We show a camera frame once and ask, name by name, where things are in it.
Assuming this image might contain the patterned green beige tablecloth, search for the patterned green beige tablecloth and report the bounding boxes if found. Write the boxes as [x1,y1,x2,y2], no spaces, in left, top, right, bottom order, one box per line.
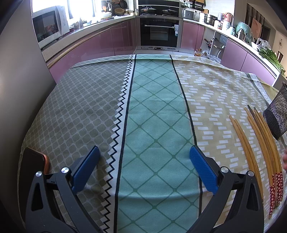
[22,54,286,232]

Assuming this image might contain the cooking oil bottle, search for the cooking oil bottle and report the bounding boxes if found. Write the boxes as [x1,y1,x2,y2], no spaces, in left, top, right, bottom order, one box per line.
[194,48,202,56]

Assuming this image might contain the black built-in oven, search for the black built-in oven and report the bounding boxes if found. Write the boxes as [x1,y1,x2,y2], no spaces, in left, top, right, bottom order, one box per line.
[136,16,183,51]

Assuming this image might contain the yellow cloth mat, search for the yellow cloth mat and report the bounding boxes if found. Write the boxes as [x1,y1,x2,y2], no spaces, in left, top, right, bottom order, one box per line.
[261,82,279,99]

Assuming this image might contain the black mesh utensil cup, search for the black mesh utensil cup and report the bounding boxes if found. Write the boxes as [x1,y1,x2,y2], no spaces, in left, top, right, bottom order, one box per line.
[263,82,287,140]

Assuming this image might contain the mint green appliance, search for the mint green appliance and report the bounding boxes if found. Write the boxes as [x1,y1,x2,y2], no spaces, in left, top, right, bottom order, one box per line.
[236,22,253,44]

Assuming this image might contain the bamboo chopstick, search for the bamboo chopstick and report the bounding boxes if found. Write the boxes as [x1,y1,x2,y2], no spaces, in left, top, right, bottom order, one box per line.
[253,107,284,201]
[233,118,265,202]
[247,105,279,209]
[244,107,276,219]
[254,108,282,174]
[228,115,263,198]

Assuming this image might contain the kitchen window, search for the kitchen window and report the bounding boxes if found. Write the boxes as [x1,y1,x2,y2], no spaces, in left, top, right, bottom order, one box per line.
[31,0,103,20]

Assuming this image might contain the white microwave oven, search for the white microwave oven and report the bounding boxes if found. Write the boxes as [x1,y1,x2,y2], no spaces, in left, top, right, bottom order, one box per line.
[32,5,70,49]

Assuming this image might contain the steel stock pot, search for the steel stock pot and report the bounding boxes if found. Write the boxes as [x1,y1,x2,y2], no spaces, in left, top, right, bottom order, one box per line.
[204,14,217,26]

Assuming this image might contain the right hand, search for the right hand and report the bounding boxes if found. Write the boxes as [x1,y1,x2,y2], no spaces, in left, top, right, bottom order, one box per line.
[282,149,287,170]

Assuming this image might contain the green leafy vegetables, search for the green leafy vegetables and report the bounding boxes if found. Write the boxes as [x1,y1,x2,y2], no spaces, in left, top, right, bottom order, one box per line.
[257,47,285,75]

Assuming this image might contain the black range hood stove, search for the black range hood stove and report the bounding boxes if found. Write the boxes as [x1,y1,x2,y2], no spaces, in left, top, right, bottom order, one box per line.
[138,0,180,17]

